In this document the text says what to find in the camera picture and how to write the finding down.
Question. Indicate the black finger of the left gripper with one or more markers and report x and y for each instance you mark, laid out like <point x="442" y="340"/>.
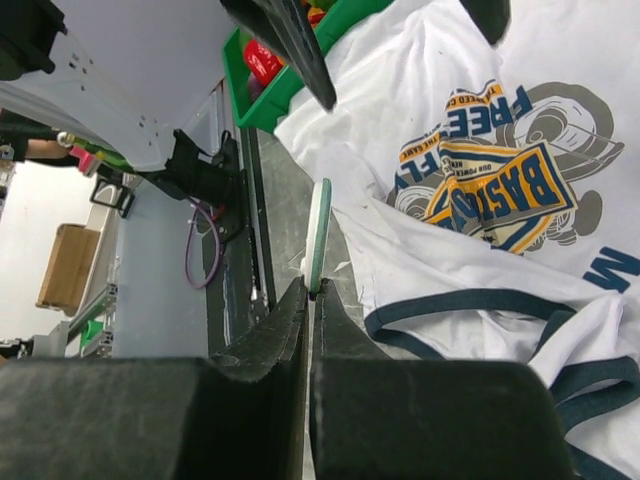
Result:
<point x="282" y="26"/>

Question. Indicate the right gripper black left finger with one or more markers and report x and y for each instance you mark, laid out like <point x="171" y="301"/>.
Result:
<point x="235" y="415"/>

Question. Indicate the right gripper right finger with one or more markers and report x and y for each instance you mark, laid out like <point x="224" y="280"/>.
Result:
<point x="375" y="417"/>

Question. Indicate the white printed tank top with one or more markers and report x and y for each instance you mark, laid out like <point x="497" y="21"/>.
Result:
<point x="489" y="197"/>

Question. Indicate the red bell pepper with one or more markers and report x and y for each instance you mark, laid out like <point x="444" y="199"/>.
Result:
<point x="262" y="63"/>

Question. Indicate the green plastic crate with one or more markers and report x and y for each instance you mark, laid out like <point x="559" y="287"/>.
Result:
<point x="273" y="103"/>

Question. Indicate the cardboard box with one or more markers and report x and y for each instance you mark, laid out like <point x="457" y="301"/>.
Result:
<point x="68" y="269"/>

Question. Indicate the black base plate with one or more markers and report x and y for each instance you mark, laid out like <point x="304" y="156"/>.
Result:
<point x="189" y="288"/>

